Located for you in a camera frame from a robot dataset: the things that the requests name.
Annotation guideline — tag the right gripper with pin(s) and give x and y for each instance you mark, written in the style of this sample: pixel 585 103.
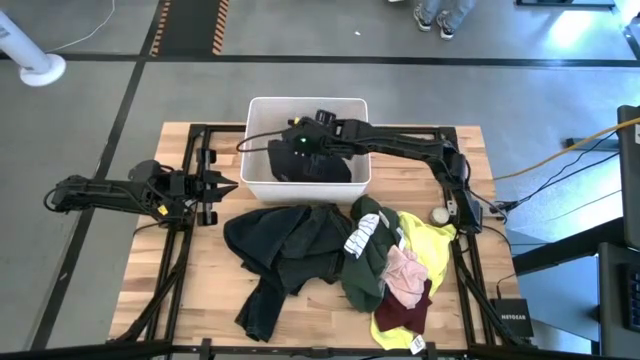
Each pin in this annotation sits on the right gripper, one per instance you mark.
pixel 310 135

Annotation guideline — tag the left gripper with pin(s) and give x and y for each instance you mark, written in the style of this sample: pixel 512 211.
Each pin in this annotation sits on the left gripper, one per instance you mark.
pixel 185 187

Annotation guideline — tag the dark denim jeans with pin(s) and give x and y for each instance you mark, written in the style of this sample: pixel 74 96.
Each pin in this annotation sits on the dark denim jeans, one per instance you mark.
pixel 280 250

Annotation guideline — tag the white striped garment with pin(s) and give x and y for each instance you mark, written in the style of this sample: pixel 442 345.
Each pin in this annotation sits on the white striped garment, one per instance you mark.
pixel 362 235

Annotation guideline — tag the dark green sweatshirt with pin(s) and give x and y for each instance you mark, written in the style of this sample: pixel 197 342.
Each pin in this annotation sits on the dark green sweatshirt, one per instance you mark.
pixel 365 280

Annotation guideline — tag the neon yellow shirt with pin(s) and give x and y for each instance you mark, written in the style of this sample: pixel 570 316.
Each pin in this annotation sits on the neon yellow shirt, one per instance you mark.
pixel 430 245

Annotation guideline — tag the light pink garment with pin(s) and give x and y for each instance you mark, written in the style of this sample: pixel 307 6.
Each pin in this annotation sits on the light pink garment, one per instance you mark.
pixel 405 277

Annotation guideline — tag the maroon garment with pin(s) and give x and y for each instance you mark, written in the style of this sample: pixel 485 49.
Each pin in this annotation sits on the maroon garment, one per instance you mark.
pixel 400 315

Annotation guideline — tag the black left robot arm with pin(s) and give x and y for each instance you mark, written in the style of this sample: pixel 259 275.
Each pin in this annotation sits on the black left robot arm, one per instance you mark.
pixel 110 190

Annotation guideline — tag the yellow tag on left arm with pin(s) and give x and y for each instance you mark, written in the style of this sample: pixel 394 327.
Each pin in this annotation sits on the yellow tag on left arm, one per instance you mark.
pixel 163 210

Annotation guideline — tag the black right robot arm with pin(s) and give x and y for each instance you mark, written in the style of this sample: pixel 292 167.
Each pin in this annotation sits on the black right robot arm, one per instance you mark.
pixel 410 145

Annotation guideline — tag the white perforated laundry basket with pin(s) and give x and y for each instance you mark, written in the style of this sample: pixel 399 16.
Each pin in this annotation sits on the white perforated laundry basket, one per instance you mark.
pixel 260 115

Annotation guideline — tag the white round puck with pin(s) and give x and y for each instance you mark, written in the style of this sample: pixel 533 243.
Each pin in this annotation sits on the white round puck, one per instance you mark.
pixel 440 216

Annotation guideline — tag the black hazard-striped floor mat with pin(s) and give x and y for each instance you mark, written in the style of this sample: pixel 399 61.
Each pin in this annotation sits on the black hazard-striped floor mat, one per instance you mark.
pixel 190 25

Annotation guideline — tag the person's feet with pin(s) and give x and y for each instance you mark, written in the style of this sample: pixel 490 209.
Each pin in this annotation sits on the person's feet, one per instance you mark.
pixel 442 15

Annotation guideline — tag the white pole with base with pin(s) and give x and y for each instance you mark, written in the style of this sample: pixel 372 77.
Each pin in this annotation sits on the white pole with base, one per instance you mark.
pixel 35 67

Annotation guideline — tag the black desk beam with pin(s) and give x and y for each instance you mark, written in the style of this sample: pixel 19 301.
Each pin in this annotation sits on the black desk beam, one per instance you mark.
pixel 565 247

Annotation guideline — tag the black side cabinet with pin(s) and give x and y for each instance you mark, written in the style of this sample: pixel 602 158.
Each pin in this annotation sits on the black side cabinet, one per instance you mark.
pixel 630 175

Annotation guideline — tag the black desk with keyboard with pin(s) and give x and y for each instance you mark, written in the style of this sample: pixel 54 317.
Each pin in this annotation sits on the black desk with keyboard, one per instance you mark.
pixel 620 300

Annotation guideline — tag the black aluminium table frame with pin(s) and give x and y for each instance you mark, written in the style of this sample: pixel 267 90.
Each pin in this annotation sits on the black aluminium table frame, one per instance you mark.
pixel 170 280

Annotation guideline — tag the grey metal bracket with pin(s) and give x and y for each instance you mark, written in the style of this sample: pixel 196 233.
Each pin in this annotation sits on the grey metal bracket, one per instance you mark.
pixel 454 207

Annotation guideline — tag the black Netgear network switch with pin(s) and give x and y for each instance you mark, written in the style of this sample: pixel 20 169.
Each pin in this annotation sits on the black Netgear network switch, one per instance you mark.
pixel 512 317

